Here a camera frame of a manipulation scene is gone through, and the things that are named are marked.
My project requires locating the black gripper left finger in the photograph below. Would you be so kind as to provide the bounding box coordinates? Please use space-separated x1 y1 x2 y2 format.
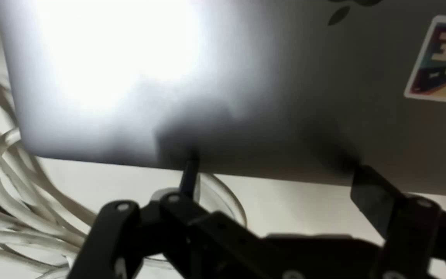
65 146 255 279

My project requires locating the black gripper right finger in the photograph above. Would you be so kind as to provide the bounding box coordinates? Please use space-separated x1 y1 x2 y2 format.
350 166 446 279

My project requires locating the silver laptop with stickers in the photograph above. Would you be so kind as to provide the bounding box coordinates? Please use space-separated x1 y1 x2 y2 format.
0 0 446 194

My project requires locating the white charger cable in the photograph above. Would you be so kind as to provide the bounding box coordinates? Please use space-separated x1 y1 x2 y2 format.
0 56 249 279

